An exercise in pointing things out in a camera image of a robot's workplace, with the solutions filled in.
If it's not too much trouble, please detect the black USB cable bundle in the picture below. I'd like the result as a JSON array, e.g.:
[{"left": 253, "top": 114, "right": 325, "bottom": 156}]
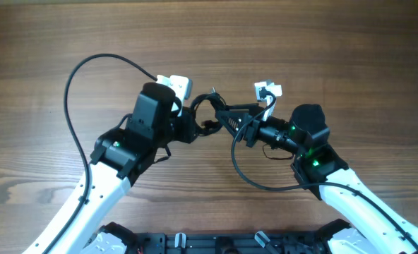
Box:
[{"left": 189, "top": 87, "right": 227, "bottom": 137}]

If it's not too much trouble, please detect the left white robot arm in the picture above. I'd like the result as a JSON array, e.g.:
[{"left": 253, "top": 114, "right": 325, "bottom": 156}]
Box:
[{"left": 26, "top": 75, "right": 193, "bottom": 253}]

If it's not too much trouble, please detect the right black camera cable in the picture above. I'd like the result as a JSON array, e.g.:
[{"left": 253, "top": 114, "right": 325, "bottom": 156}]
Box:
[{"left": 230, "top": 90, "right": 418, "bottom": 254}]

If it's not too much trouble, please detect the black camera cable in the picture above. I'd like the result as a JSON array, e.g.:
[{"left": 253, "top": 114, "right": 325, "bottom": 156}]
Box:
[
  {"left": 230, "top": 90, "right": 418, "bottom": 254},
  {"left": 39, "top": 53, "right": 159, "bottom": 254}
]

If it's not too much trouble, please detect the left black camera cable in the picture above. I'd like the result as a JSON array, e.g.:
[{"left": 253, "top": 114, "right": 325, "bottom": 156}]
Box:
[{"left": 39, "top": 53, "right": 159, "bottom": 254}]

